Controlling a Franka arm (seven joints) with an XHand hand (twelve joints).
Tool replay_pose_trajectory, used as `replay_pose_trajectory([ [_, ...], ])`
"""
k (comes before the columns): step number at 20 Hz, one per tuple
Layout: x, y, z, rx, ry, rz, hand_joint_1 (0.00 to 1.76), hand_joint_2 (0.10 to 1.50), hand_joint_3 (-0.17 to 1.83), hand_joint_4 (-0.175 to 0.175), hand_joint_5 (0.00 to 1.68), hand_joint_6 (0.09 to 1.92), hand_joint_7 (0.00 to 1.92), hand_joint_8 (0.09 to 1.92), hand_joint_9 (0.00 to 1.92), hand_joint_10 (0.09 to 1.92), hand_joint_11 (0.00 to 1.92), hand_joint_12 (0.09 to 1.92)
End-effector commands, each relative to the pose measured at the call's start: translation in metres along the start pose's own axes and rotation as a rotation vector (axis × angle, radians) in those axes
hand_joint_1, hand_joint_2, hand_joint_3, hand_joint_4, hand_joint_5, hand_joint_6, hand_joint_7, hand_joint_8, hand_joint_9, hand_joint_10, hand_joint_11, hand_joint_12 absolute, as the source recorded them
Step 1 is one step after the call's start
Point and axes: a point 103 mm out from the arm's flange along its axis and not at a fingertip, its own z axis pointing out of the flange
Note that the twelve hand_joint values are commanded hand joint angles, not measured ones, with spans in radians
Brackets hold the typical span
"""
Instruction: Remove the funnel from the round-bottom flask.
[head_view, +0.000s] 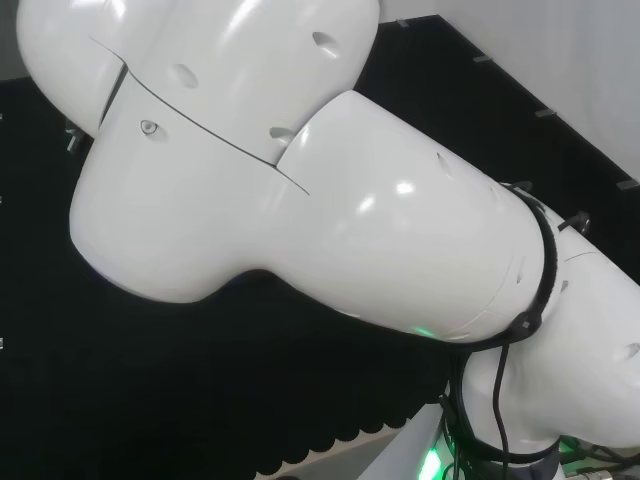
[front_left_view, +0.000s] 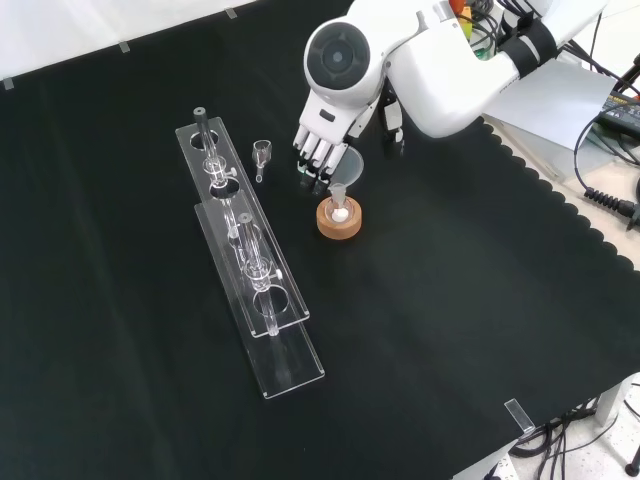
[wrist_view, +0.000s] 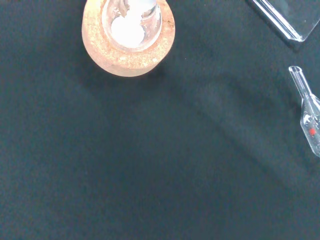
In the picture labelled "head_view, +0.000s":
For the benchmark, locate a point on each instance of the black bench cloth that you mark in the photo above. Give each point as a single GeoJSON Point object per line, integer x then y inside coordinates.
{"type": "Point", "coordinates": [150, 380]}

